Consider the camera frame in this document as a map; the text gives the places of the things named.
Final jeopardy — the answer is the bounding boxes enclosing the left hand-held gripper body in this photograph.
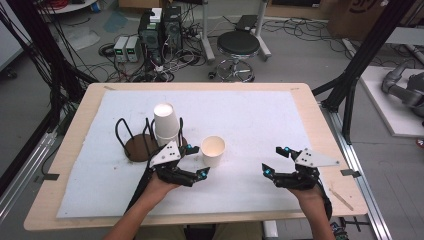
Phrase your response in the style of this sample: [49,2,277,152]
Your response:
[148,140,198,188]

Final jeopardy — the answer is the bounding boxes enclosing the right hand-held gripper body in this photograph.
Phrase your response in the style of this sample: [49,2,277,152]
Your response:
[271,148,341,192]

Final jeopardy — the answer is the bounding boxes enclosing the white paper cup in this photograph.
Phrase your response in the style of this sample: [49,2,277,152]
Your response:
[200,135,227,169]
[153,102,180,139]
[155,133,180,148]

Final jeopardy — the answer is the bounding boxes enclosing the brown cup holder black wires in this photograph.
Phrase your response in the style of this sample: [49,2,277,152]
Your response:
[114,116,189,164]

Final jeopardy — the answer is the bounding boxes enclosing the person's right hand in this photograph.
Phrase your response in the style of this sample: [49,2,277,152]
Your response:
[287,185,324,208]

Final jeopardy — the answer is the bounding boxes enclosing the person's left hand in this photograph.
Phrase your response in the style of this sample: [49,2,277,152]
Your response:
[142,172,182,203]

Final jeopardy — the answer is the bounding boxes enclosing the white table mat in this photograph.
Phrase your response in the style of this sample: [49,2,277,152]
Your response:
[55,89,314,220]

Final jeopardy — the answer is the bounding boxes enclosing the thin wooden stick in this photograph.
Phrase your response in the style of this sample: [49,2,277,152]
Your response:
[328,188,355,212]

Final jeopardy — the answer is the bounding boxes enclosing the white floor board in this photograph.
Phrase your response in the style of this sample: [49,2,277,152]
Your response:
[359,65,424,138]

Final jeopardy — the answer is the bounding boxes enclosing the grey power supply unit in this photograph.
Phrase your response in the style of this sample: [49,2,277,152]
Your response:
[113,36,130,63]
[126,35,143,63]

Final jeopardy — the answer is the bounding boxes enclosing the black round stool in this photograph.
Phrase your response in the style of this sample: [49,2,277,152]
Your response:
[215,30,262,83]

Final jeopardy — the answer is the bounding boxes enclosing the white metal stand leg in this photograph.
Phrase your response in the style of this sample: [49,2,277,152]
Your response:
[253,0,272,62]
[199,0,217,65]

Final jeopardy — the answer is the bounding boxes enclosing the black computer tower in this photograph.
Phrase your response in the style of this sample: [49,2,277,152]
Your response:
[162,5,184,52]
[137,8,165,66]

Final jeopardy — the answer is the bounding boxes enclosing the black flat device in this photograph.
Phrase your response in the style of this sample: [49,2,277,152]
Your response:
[234,14,258,33]

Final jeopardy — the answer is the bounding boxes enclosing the small white box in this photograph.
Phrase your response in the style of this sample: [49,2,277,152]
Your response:
[149,7,164,24]

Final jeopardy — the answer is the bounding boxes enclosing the large cardboard box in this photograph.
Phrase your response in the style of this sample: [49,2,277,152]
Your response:
[327,0,396,42]

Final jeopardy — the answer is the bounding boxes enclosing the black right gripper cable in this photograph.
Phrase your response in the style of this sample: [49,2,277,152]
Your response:
[316,182,334,223]

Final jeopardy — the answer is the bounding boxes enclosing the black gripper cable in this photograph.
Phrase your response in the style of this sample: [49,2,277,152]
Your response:
[316,182,334,223]
[124,165,157,215]

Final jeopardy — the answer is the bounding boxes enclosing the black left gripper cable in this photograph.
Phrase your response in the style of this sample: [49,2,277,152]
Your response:
[124,165,157,215]

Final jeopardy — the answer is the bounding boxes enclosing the aluminium rail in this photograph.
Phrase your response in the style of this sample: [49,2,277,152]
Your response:
[319,102,394,240]
[0,131,59,224]

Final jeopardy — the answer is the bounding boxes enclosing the tangle of floor cables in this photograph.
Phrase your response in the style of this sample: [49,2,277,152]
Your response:
[76,33,208,84]

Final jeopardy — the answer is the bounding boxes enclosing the coiled black cable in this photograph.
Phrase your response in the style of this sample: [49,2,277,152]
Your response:
[97,42,116,58]

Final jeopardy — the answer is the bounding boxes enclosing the black frame post with cables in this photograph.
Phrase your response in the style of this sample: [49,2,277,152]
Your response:
[0,0,99,141]

